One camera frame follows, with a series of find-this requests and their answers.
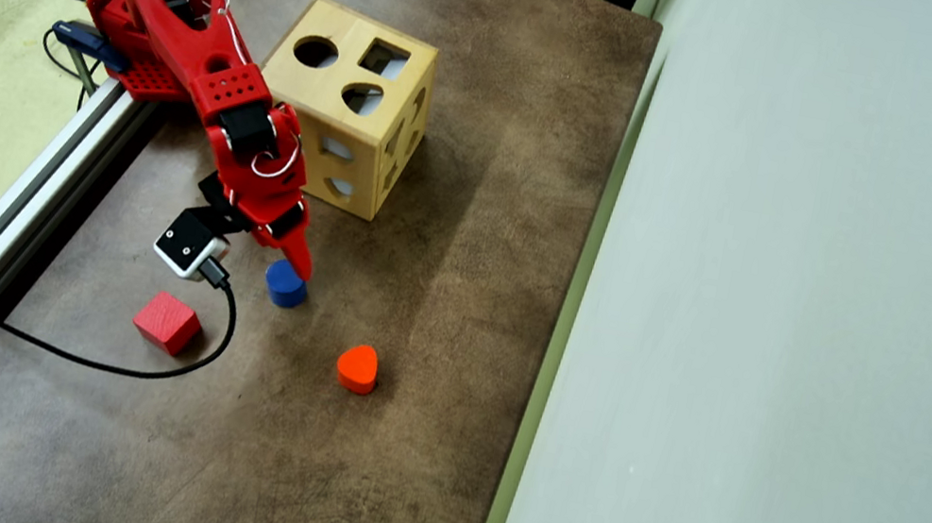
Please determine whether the black camera usb cable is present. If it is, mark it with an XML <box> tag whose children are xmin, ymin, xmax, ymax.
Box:
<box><xmin>0</xmin><ymin>220</ymin><xmax>248</xmax><ymax>395</ymax></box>

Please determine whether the short black cable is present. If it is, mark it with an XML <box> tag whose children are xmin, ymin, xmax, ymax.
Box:
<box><xmin>31</xmin><ymin>26</ymin><xmax>106</xmax><ymax>115</ymax></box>

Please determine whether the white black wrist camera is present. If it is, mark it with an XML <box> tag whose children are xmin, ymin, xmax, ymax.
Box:
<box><xmin>147</xmin><ymin>200</ymin><xmax>237</xmax><ymax>287</ymax></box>

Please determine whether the wooden shape sorter box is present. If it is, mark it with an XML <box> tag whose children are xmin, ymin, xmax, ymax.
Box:
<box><xmin>237</xmin><ymin>0</ymin><xmax>448</xmax><ymax>229</ymax></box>

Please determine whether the blue cylinder block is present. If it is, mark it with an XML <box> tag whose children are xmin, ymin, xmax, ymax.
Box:
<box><xmin>260</xmin><ymin>256</ymin><xmax>313</xmax><ymax>312</ymax></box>

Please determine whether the red cube block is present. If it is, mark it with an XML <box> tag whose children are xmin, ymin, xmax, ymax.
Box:
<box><xmin>127</xmin><ymin>286</ymin><xmax>208</xmax><ymax>361</ymax></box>

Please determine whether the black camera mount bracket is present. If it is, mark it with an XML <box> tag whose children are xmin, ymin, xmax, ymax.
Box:
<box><xmin>189</xmin><ymin>169</ymin><xmax>263</xmax><ymax>242</ymax></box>

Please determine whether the orange rounded block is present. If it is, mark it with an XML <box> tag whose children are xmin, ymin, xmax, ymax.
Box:
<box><xmin>331</xmin><ymin>339</ymin><xmax>383</xmax><ymax>397</ymax></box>

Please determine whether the white arm wire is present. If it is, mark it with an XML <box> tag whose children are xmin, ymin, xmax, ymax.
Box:
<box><xmin>162</xmin><ymin>0</ymin><xmax>328</xmax><ymax>184</ymax></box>

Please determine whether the blue table clamp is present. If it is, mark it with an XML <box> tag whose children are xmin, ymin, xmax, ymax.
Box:
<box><xmin>46</xmin><ymin>16</ymin><xmax>135</xmax><ymax>76</ymax></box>

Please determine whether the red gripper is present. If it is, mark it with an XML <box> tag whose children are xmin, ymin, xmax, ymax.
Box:
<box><xmin>188</xmin><ymin>130</ymin><xmax>335</xmax><ymax>284</ymax></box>

